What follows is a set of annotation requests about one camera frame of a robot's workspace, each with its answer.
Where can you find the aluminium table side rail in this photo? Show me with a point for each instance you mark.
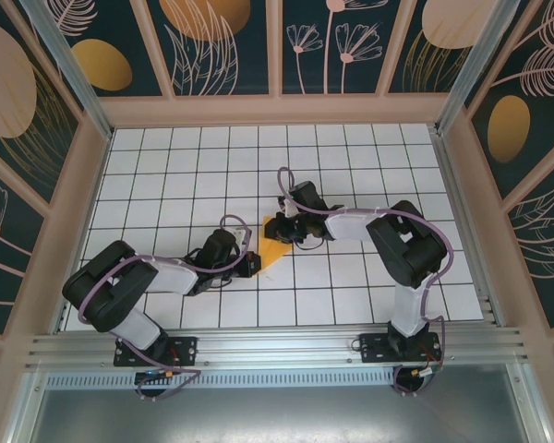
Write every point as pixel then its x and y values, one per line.
pixel 461 221

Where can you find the aluminium frame post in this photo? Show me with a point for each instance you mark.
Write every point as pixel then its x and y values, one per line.
pixel 69 74
pixel 475 69

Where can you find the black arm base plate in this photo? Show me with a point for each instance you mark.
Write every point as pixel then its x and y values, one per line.
pixel 371 348
pixel 189 350

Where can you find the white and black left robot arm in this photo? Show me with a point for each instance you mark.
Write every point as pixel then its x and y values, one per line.
pixel 171 277

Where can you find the aluminium mounting rail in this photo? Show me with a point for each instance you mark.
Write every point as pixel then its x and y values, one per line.
pixel 277 343

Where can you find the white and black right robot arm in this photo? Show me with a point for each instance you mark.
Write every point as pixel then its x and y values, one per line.
pixel 351 226

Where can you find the grey metal sheet panel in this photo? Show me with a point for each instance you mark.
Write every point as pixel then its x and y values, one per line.
pixel 277 415

